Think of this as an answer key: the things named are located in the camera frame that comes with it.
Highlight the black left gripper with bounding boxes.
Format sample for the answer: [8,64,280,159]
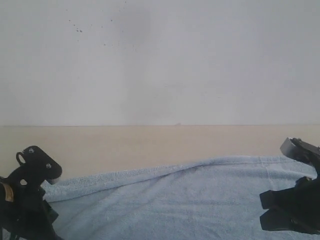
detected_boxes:
[0,175,62,240]

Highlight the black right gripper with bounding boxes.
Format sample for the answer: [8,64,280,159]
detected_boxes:
[259,167,320,235]

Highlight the light blue towel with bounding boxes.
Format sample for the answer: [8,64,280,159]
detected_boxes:
[43,156,318,240]

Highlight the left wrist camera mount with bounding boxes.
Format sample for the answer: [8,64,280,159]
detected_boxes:
[6,145,63,188]

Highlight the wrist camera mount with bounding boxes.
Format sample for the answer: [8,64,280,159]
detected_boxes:
[280,137,320,167]
[6,145,63,188]

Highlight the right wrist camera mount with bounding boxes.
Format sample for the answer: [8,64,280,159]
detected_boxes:
[280,137,320,167]

